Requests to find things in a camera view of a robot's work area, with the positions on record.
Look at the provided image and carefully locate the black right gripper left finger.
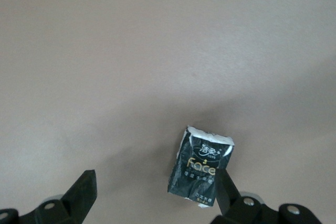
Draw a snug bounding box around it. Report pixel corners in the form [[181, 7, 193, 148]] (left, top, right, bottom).
[[18, 169, 98, 224]]

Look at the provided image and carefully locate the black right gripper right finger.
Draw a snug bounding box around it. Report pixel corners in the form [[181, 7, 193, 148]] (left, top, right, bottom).
[[212, 168, 284, 224]]

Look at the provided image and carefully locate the black tissue packet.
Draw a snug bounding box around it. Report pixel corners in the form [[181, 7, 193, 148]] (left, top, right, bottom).
[[166, 125, 235, 207]]

